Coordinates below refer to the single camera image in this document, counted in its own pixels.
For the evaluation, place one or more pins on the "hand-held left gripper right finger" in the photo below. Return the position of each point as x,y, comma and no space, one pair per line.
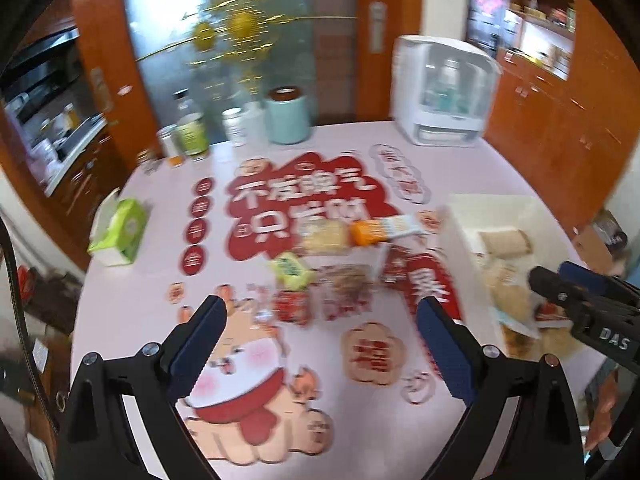
445,355

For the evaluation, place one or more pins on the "clear pale cracker packet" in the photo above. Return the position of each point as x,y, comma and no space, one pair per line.
324,237

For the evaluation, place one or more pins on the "kitchen counter cabinet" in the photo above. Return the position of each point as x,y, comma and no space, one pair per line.
85,175

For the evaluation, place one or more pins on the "white wafer packet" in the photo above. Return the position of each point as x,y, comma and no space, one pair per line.
504,242

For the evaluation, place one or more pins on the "red cookie packet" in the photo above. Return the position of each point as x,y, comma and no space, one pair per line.
294,307

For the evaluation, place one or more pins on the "translucent plastic bottle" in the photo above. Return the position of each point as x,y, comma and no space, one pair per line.
257,125

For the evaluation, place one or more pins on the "white baby bottle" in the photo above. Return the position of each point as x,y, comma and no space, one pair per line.
449,80

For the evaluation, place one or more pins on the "orange white bar packet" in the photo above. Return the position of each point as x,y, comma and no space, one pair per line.
385,230

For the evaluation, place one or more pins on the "metal lid jar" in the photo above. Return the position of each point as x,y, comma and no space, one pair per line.
170,147

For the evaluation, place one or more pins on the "dark entrance door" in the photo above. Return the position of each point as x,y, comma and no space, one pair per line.
492,30

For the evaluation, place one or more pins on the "white pill bottle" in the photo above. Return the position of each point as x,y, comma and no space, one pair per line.
235,129

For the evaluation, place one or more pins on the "dark nut packet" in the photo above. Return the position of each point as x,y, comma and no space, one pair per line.
347,285

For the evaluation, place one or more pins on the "white plastic bin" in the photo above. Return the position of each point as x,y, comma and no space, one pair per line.
465,260

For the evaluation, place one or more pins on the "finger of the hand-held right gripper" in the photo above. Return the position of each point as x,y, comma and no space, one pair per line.
585,276
555,290

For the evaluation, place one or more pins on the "white countertop appliance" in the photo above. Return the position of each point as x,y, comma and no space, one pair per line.
407,105

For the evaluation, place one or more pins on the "yellow oil bottle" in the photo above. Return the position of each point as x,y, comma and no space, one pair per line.
71,117

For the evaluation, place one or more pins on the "light blue canister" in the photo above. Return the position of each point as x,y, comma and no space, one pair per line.
286,120

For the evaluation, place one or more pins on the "glass bottle green label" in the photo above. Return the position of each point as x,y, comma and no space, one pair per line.
192,132

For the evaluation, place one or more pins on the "printed pink tablecloth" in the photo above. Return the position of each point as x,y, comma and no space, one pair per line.
165,240

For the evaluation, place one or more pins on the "small glass jar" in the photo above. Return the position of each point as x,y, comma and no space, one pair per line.
146,161

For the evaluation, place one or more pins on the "green tissue box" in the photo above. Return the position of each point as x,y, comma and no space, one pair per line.
122,230

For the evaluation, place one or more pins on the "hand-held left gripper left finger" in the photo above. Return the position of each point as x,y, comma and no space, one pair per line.
195,355

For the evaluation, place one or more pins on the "frosted glass sliding door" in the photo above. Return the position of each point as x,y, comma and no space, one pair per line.
165,10

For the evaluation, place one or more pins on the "red lid jar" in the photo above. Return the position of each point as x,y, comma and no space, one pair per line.
45,295

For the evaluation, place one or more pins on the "wooden sideboard cabinet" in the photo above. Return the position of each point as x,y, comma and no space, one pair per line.
560,135

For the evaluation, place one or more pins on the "cardboard box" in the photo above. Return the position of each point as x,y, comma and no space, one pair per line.
600,242

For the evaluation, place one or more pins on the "small green snack packet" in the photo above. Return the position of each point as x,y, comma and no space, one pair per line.
291,270

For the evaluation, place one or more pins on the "red door decoration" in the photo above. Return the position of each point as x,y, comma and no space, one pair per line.
489,2

